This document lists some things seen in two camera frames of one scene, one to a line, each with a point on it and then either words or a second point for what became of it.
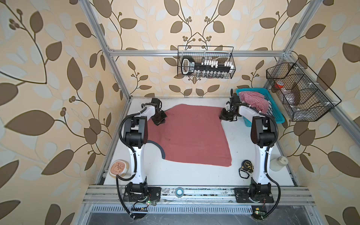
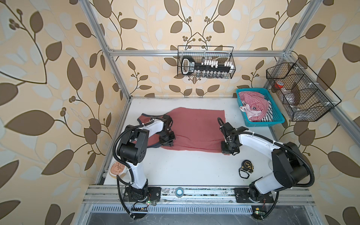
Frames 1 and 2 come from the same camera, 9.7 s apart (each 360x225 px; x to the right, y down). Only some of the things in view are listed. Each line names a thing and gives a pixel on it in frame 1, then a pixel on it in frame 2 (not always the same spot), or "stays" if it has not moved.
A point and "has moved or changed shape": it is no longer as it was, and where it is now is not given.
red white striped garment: (255, 101) stays
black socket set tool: (206, 68) stays
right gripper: (223, 116) → (224, 150)
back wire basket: (206, 62) stays
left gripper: (161, 120) → (170, 142)
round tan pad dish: (120, 167) stays
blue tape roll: (179, 192) stays
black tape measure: (247, 167) stays
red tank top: (191, 133) has moved or changed shape
